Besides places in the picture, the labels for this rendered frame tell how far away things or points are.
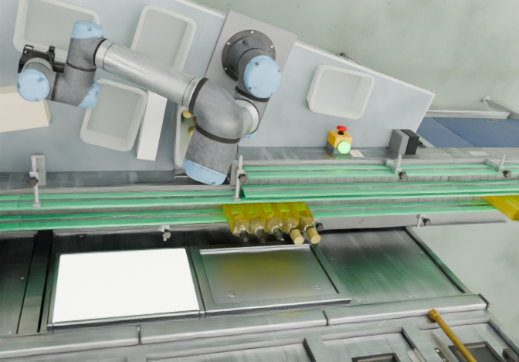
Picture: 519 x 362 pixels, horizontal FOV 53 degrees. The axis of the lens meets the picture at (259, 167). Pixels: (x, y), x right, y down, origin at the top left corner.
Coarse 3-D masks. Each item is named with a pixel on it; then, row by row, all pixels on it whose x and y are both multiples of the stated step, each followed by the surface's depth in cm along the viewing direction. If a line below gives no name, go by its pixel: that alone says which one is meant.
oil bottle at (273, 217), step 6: (258, 204) 183; (264, 204) 183; (270, 204) 183; (264, 210) 179; (270, 210) 179; (276, 210) 180; (264, 216) 176; (270, 216) 175; (276, 216) 176; (270, 222) 173; (276, 222) 173; (282, 222) 174; (270, 228) 173; (270, 234) 175
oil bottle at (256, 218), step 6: (246, 204) 181; (252, 204) 182; (246, 210) 178; (252, 210) 178; (258, 210) 178; (252, 216) 174; (258, 216) 174; (252, 222) 172; (258, 222) 172; (264, 222) 172; (252, 228) 172; (264, 228) 172; (252, 234) 173
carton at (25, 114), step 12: (0, 96) 158; (12, 96) 159; (0, 108) 160; (12, 108) 160; (24, 108) 161; (36, 108) 162; (48, 108) 170; (0, 120) 161; (12, 120) 162; (24, 120) 163; (36, 120) 164; (48, 120) 166
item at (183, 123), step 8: (184, 120) 183; (192, 120) 183; (184, 128) 184; (176, 136) 177; (184, 136) 185; (176, 144) 178; (184, 144) 187; (176, 152) 179; (184, 152) 188; (176, 160) 181
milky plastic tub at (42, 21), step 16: (32, 0) 155; (48, 0) 150; (32, 16) 157; (48, 16) 158; (64, 16) 160; (80, 16) 161; (96, 16) 155; (16, 32) 152; (32, 32) 159; (48, 32) 160; (64, 32) 162; (16, 48) 153; (48, 48) 161; (64, 48) 164
